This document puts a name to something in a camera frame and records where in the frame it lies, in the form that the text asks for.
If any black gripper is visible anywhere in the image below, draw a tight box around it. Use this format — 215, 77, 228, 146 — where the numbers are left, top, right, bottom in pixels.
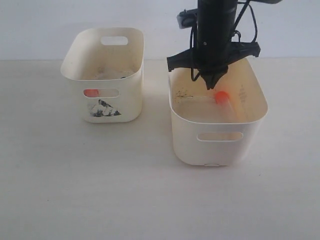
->
166, 0, 261, 90

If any orange cap tube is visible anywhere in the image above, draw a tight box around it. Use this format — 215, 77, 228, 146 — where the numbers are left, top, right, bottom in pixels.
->
214, 91, 238, 118
83, 88, 119, 98

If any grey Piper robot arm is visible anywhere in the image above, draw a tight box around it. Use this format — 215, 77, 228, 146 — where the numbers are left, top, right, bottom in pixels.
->
166, 0, 261, 90

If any cream plastic bin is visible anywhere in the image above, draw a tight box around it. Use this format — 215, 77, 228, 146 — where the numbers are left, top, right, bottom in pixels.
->
168, 59, 268, 167
60, 27, 145, 123

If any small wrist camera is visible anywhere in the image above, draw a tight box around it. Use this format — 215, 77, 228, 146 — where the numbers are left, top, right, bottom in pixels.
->
176, 8, 198, 29

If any black cable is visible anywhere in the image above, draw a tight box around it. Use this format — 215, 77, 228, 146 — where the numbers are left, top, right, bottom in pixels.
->
231, 0, 258, 44

